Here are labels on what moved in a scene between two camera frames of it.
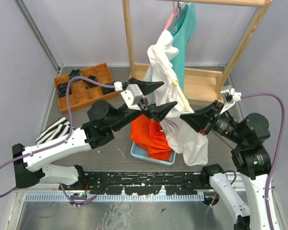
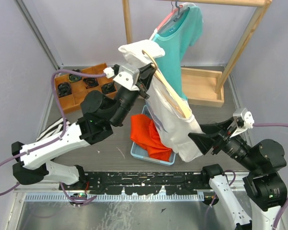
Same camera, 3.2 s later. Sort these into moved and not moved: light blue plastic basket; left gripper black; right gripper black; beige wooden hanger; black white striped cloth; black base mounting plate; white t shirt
Moved: white t shirt; beige wooden hanger; left gripper black; right gripper black
Not moved: light blue plastic basket; black base mounting plate; black white striped cloth
